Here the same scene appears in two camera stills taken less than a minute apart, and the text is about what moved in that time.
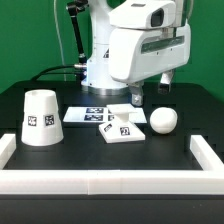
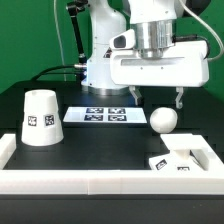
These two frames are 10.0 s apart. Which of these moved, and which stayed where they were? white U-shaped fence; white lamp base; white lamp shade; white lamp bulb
Moved: white lamp base
Stayed: white lamp shade; white lamp bulb; white U-shaped fence
